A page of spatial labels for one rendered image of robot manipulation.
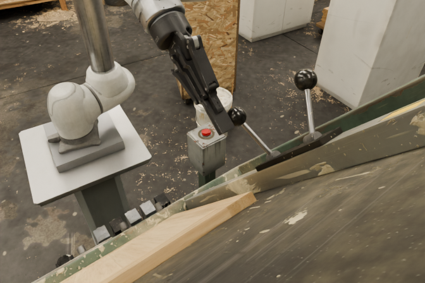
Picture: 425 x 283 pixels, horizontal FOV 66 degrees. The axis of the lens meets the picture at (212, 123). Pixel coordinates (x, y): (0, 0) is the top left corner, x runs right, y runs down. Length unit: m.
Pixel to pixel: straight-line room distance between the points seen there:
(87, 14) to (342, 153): 1.06
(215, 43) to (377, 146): 2.37
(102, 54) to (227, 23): 1.46
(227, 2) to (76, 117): 1.58
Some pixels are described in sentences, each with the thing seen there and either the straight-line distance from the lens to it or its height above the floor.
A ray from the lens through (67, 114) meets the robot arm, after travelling 1.43.
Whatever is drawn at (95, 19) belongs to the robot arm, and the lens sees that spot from 1.33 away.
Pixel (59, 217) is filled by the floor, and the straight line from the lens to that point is 2.39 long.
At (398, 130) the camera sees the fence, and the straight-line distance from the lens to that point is 0.41.
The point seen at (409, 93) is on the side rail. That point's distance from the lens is 0.67.
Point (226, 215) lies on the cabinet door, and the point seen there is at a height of 1.35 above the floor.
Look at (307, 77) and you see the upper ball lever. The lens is 0.55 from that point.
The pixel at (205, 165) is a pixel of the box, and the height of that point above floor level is 0.83.
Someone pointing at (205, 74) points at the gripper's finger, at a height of 1.52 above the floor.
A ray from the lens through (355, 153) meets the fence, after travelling 0.45.
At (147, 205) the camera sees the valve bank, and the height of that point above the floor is 0.76.
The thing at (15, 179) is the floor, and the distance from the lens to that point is 2.76.
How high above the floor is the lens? 1.82
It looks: 40 degrees down
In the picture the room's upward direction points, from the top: straight up
